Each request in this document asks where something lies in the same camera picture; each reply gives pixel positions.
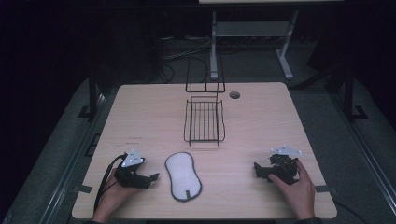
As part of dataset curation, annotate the person's left hand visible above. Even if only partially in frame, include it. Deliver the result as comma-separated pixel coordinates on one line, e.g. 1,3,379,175
92,167,144,224

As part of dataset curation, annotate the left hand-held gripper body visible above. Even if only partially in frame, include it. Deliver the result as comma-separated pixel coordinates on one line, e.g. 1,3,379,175
113,148,151,189

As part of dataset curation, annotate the grey tape strip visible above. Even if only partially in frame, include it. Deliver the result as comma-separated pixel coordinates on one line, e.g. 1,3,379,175
72,184,93,194
314,185,339,194

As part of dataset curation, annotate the black wire rack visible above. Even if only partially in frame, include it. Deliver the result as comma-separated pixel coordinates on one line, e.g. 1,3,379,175
183,53,227,147

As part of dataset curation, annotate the black metal post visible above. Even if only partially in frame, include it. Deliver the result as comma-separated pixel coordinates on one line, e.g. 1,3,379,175
342,66,370,123
78,69,99,119

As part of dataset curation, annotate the white sponge pad grey edge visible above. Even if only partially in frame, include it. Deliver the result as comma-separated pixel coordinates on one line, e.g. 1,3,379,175
163,151,204,203

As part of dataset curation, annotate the bundle of floor cables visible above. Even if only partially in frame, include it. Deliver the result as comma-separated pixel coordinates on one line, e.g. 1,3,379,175
155,35,219,84

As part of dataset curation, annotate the person's right hand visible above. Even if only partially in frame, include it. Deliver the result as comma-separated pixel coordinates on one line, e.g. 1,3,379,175
268,160,317,220

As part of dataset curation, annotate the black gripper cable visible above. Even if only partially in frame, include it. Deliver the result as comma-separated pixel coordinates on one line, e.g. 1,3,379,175
92,153,128,216
332,199,372,224

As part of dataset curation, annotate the grey metal stand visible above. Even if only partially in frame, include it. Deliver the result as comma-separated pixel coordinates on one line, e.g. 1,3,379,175
209,8,301,80

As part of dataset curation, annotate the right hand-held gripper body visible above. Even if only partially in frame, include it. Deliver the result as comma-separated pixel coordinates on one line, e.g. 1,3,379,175
266,144,303,187

